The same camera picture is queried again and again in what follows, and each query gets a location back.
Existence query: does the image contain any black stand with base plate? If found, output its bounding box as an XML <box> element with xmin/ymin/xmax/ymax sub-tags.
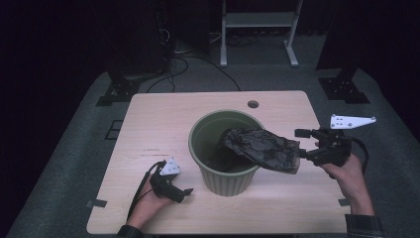
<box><xmin>95</xmin><ymin>70</ymin><xmax>142</xmax><ymax>107</ymax></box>
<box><xmin>315</xmin><ymin>0</ymin><xmax>370</xmax><ymax>105</ymax></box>

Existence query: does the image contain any white metal stand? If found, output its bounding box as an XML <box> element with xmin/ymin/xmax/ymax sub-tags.
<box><xmin>220</xmin><ymin>0</ymin><xmax>304</xmax><ymax>68</ymax></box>

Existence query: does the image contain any dark cabinet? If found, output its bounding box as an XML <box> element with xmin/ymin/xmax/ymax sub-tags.
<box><xmin>107</xmin><ymin>0</ymin><xmax>172</xmax><ymax>80</ymax></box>

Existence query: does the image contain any person's right hand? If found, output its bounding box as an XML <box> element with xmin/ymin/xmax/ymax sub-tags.
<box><xmin>320</xmin><ymin>154</ymin><xmax>370</xmax><ymax>201</ymax></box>

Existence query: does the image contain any left hand-held gripper black cable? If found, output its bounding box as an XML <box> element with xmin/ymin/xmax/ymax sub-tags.
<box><xmin>127</xmin><ymin>161</ymin><xmax>166</xmax><ymax>221</ymax></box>

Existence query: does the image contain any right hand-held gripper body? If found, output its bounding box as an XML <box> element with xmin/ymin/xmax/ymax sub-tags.
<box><xmin>313</xmin><ymin>114</ymin><xmax>376</xmax><ymax>167</ymax></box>

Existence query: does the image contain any green plastic waste bin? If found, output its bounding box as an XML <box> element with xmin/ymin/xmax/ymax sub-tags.
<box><xmin>187</xmin><ymin>109</ymin><xmax>266</xmax><ymax>197</ymax></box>

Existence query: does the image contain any person's left hand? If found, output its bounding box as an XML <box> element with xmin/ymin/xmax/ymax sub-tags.
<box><xmin>133</xmin><ymin>185</ymin><xmax>173</xmax><ymax>219</ymax></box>

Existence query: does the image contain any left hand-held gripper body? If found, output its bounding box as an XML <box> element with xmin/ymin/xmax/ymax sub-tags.
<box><xmin>150</xmin><ymin>157</ymin><xmax>185</xmax><ymax>198</ymax></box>

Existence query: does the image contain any hand-held gripper black cable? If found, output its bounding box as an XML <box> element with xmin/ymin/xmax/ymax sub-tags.
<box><xmin>127</xmin><ymin>161</ymin><xmax>166</xmax><ymax>221</ymax></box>
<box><xmin>350</xmin><ymin>137</ymin><xmax>369</xmax><ymax>175</ymax></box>

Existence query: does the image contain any black plastic garbage bag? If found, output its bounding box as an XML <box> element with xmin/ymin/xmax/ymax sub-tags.
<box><xmin>216</xmin><ymin>127</ymin><xmax>302</xmax><ymax>176</ymax></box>

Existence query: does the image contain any black floor cable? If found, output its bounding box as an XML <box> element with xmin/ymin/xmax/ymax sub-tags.
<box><xmin>146</xmin><ymin>54</ymin><xmax>242</xmax><ymax>93</ymax></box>

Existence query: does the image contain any right hand-held gripper black cable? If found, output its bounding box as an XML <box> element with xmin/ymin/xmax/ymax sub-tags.
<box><xmin>350</xmin><ymin>137</ymin><xmax>369</xmax><ymax>175</ymax></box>

